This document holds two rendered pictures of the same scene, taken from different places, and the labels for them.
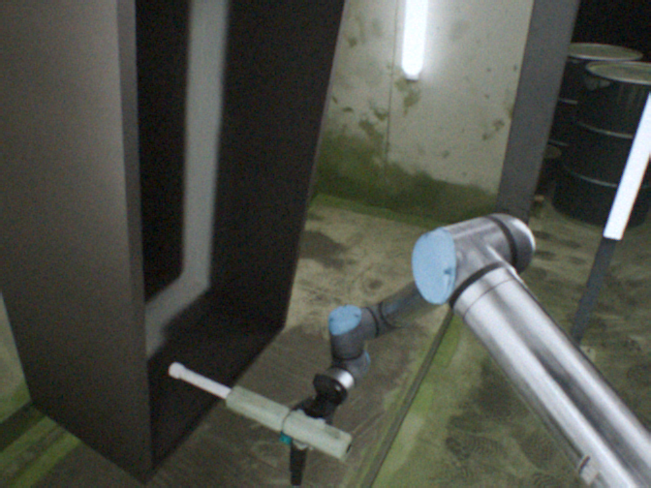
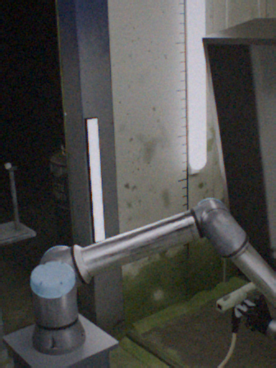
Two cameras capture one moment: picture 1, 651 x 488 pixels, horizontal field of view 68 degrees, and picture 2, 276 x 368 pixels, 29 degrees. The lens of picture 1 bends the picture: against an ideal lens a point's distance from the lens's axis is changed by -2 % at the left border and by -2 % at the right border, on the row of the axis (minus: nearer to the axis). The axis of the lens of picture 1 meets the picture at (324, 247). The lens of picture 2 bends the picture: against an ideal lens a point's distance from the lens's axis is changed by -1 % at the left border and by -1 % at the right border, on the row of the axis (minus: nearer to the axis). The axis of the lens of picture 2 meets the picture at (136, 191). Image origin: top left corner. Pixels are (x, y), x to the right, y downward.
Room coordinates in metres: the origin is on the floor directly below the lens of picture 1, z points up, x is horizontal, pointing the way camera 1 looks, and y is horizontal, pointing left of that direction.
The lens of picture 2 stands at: (1.22, -2.01, 1.71)
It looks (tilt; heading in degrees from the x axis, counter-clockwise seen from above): 18 degrees down; 115
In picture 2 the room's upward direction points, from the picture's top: 2 degrees counter-clockwise
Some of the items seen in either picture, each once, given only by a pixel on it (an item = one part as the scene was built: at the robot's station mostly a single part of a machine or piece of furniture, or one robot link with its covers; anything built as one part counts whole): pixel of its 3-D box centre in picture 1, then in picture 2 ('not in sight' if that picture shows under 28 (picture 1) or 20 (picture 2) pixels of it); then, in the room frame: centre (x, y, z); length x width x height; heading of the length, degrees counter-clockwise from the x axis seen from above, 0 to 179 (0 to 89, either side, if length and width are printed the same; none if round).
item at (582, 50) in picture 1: (595, 53); not in sight; (3.48, -1.83, 0.86); 0.54 x 0.54 x 0.01
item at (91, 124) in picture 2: not in sight; (94, 181); (-0.02, 0.19, 0.96); 0.06 x 0.02 x 0.63; 62
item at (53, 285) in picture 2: not in sight; (54, 292); (0.26, -0.64, 0.83); 0.17 x 0.15 x 0.18; 117
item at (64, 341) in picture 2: not in sight; (57, 328); (0.26, -0.65, 0.69); 0.19 x 0.19 x 0.10
